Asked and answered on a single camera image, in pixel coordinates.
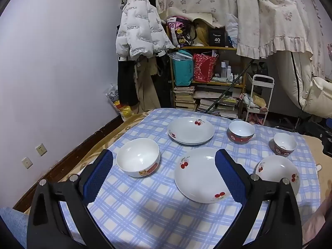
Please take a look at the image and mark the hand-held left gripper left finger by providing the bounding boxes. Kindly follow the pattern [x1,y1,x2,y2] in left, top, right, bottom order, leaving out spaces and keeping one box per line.
[27,149,116,249]

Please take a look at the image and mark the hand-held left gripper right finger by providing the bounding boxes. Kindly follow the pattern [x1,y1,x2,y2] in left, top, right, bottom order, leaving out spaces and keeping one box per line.
[215,149,303,249]

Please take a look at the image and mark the white plate with cherry print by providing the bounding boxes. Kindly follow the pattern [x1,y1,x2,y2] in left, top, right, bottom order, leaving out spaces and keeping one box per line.
[174,147,232,204]
[167,116,215,146]

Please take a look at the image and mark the white bowl with small label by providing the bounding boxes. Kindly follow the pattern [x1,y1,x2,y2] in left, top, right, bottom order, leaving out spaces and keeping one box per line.
[116,138,160,178]

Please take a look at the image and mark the large white cherry print bowl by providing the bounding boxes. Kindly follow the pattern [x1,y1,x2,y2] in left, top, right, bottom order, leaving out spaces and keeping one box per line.
[255,155,301,197]

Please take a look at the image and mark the small red patterned bowl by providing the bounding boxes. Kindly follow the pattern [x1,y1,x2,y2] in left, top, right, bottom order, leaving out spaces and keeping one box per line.
[273,133,297,157]

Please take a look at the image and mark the brown patterned blanket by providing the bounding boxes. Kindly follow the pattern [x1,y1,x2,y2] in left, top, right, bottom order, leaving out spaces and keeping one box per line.
[56,109,156,187]

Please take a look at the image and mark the blue plaid cloth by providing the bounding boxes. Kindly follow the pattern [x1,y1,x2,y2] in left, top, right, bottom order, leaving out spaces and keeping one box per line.
[59,107,322,249]

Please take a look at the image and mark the pile of magazines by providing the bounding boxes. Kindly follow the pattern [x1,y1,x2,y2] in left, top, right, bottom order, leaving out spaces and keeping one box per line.
[197,96,239,119]

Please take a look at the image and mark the yellow snack bag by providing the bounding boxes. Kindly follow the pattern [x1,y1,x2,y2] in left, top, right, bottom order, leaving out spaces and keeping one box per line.
[114,101,133,122]

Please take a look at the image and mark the crumpled white printed bag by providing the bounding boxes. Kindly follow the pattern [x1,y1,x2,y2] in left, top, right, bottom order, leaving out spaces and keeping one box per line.
[104,84,120,104]

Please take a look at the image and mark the white rolling cart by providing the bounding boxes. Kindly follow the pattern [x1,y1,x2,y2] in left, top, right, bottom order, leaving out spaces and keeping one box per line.
[244,74,275,127]

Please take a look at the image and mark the stack of old books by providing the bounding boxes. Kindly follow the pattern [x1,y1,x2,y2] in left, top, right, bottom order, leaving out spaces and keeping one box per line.
[173,85,197,110]

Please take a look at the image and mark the black pole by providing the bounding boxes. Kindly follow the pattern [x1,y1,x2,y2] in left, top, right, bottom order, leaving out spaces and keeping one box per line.
[207,59,256,112]

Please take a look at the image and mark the wooden shelf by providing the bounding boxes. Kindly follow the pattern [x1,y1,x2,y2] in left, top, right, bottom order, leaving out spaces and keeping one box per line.
[166,26,247,118]

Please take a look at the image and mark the person's right leg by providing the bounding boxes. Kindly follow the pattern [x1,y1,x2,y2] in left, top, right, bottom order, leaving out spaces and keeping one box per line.
[302,186,332,246]

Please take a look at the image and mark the light blue carpet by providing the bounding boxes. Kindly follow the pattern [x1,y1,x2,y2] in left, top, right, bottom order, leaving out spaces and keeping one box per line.
[0,207,29,249]

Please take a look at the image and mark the black hanging trousers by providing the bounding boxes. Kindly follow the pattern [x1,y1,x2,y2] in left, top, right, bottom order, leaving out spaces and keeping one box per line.
[117,54,139,107]

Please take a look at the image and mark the beige hanging trousers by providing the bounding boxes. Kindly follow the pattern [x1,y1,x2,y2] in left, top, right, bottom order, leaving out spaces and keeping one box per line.
[135,56,162,111]

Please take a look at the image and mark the white duvet with black piping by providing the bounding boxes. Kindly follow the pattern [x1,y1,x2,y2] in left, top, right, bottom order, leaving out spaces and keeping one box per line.
[271,50,315,115]

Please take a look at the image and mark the black hanging garment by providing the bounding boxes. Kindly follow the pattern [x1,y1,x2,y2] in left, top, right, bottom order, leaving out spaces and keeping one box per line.
[153,54,173,108]

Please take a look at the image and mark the red patterned bag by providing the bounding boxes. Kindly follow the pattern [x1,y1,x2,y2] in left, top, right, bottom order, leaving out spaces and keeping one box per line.
[193,54,218,83]

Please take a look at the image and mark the teal bag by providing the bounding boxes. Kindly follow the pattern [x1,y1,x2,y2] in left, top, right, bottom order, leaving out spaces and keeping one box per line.
[172,53,194,87]

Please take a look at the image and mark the cream pillow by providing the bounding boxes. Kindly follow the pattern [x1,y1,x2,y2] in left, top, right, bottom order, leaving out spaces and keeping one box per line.
[303,76,332,118]

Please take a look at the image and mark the clear plastic bag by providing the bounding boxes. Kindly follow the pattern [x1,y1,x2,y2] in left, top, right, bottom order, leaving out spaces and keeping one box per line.
[168,51,194,62]

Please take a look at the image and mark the black box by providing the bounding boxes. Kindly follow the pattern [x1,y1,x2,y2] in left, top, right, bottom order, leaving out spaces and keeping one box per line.
[209,27,227,48]

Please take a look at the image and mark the white plastic bag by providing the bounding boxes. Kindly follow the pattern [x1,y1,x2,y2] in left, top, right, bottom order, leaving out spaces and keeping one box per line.
[225,13,239,45]

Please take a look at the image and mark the pink printed bag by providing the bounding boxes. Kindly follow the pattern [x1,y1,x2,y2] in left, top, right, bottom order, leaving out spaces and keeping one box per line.
[166,16,198,48]

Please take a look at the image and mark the white puffer jacket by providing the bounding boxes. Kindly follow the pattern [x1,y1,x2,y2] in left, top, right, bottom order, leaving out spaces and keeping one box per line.
[115,0,176,61]

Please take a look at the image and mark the ruffled floral drape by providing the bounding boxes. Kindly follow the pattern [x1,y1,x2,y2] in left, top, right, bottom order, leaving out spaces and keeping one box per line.
[233,0,314,60]

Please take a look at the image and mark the cream folded sheet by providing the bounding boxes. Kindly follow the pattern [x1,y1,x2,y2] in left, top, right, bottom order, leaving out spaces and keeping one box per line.
[166,6,214,24]

